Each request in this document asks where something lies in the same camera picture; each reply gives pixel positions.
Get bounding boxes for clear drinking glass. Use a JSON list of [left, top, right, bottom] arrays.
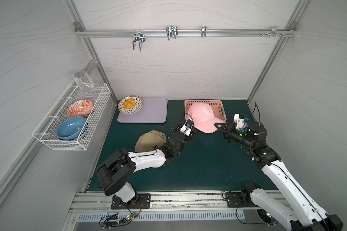
[[73, 71, 94, 94]]

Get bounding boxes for white wire wall basket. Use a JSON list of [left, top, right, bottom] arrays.
[[32, 82, 111, 151]]

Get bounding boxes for pink plastic basket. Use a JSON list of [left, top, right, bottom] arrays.
[[184, 100, 227, 121]]

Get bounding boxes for left base cable bundle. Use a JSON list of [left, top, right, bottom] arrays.
[[98, 199, 142, 229]]

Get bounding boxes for double wire metal hook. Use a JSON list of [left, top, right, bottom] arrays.
[[132, 32, 145, 51]]

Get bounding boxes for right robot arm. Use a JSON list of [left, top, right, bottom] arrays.
[[215, 121, 344, 231]]

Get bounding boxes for lavender cutting mat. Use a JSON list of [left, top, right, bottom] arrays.
[[117, 98, 168, 124]]

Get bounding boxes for right base cable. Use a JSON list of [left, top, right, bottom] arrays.
[[221, 190, 279, 226]]

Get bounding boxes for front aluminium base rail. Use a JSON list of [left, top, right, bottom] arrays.
[[72, 189, 296, 214]]

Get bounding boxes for orange patterned bowl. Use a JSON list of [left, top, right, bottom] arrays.
[[67, 100, 94, 117]]

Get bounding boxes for horizontal aluminium rail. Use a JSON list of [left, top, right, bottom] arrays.
[[75, 28, 297, 39]]

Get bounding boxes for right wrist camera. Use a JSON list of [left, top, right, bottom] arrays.
[[234, 114, 249, 132]]

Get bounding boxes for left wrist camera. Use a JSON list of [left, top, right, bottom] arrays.
[[180, 118, 194, 136]]

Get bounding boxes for beige baseball cap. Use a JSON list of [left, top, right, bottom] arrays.
[[135, 130, 166, 153]]

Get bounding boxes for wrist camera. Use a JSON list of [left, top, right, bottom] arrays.
[[180, 118, 194, 136], [234, 114, 249, 132]]

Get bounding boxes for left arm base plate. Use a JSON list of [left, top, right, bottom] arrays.
[[110, 193, 151, 210]]

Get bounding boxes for blue ceramic bowl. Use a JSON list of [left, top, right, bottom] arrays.
[[56, 116, 86, 141]]

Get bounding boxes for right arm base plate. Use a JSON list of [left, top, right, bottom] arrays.
[[223, 191, 253, 208]]

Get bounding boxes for patterned plate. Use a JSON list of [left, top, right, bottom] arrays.
[[117, 96, 144, 115]]

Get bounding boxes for loop metal hook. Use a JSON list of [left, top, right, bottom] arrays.
[[166, 26, 178, 41]]

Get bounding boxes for pink baseball cap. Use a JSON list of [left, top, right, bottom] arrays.
[[188, 102, 225, 134]]

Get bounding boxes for yellow fruit pieces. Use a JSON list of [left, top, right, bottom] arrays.
[[123, 98, 136, 109]]

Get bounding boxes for small metal hook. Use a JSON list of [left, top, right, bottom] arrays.
[[201, 26, 207, 38]]

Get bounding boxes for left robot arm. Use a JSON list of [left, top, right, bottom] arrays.
[[96, 118, 196, 204]]

